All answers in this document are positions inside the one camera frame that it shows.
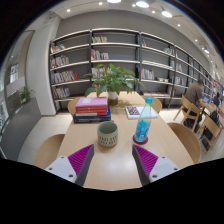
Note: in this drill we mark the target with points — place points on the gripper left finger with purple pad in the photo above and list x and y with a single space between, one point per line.
73 168

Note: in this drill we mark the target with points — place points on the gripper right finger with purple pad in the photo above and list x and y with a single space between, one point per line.
150 167

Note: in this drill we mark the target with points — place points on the clear blue-label water bottle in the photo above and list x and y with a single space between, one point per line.
143 124

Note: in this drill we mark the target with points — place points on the red round coaster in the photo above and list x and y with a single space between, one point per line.
138 141

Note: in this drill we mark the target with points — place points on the near left wooden chair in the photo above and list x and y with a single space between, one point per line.
48 151

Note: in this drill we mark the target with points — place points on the near right wooden chair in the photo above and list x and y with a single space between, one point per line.
188 139

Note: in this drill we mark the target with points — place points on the dark blue bottom book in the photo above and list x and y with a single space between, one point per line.
92 119

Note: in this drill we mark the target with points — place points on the patterned ceramic mug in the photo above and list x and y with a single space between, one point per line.
107 133

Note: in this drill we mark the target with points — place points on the open magazine on table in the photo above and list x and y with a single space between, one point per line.
133 112

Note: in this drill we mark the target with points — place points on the red middle book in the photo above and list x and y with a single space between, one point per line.
95 110

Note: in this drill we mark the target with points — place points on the far left wooden chair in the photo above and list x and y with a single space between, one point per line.
72 105

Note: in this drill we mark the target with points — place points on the far right wooden chair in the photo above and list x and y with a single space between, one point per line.
153 104

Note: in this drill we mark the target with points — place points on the pink top book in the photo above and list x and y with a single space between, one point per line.
91 101

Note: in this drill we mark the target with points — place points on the wooden chair behind man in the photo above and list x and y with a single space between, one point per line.
188 111

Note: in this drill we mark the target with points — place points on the wooden chair with black bag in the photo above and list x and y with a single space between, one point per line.
210 130

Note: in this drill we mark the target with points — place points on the small plant on left ledge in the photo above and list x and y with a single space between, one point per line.
25 95

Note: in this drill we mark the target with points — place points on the seated man brown shirt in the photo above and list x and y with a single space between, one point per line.
194 95

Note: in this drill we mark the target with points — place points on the potted green plant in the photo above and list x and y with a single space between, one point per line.
112 80

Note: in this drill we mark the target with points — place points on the grey wall bookshelf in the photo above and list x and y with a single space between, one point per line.
163 68

